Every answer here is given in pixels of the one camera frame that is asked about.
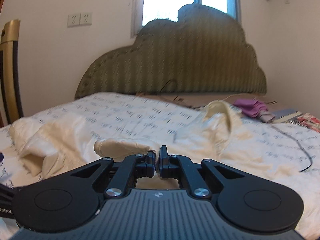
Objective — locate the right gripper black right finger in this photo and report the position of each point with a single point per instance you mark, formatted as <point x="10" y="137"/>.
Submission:
<point x="182" y="169"/>

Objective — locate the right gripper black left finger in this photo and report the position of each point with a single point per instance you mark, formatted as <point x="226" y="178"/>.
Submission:
<point x="132" y="168"/>

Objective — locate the cream puffer jacket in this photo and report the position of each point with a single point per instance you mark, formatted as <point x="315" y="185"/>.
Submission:
<point x="120" y="126"/>

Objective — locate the purple cloth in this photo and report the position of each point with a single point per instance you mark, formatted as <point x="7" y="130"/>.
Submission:
<point x="255" y="109"/>

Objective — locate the green upholstered headboard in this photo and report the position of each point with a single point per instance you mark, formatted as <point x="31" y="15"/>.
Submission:
<point x="204" y="51"/>

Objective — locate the gold and black chair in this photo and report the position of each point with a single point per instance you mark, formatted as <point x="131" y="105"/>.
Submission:
<point x="10" y="90"/>

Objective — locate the red floral fabric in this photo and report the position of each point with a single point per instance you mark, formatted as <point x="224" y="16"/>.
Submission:
<point x="308" y="121"/>

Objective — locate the white double wall socket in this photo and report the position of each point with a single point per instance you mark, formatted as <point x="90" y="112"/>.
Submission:
<point x="79" y="19"/>

